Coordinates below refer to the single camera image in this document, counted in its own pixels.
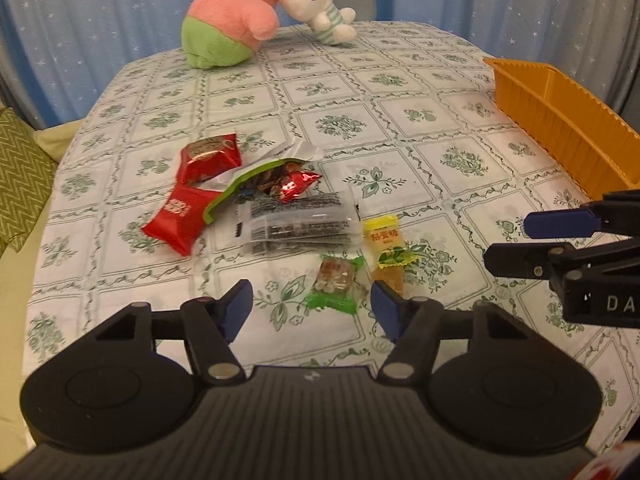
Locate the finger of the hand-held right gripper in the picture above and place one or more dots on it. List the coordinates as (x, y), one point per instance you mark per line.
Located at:
(560, 223)
(520, 259)

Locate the green edged candy packet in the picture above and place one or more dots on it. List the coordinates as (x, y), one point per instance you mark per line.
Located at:
(332, 280)

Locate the dark red picture snack packet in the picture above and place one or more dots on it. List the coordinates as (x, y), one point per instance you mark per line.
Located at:
(207, 157)

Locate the green white nut bag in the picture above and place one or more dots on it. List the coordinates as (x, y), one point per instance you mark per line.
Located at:
(285, 152)

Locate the red white printed item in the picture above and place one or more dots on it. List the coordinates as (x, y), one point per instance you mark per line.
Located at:
(610, 467)

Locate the yellow candy packet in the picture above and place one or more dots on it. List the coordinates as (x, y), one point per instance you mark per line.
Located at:
(382, 237)

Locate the pink green star plush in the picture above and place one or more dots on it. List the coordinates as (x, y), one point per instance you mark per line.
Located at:
(225, 10)

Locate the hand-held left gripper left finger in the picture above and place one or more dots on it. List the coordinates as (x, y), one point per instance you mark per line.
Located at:
(235, 310)

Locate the green zigzag pillow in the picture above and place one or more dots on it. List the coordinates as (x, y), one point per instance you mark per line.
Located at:
(20, 175)

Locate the clear packet with dark contents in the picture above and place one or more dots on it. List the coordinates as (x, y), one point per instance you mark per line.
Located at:
(300, 236)
(300, 205)

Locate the brown clear candy packet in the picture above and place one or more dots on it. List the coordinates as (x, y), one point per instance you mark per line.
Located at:
(390, 277)

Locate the orange plastic basket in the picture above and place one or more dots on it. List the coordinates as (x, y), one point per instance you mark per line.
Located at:
(550, 105)

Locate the blue star curtain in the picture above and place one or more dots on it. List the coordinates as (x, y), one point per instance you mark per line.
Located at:
(100, 35)

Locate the pale green sofa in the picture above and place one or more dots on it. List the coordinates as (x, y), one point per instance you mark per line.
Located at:
(55, 140)

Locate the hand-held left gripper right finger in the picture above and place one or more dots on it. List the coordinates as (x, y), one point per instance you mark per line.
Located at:
(387, 310)

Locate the bright red snack packet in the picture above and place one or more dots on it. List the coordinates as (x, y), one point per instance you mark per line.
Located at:
(177, 215)

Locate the small red foil packet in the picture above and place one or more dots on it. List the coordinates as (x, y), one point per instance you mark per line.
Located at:
(297, 185)

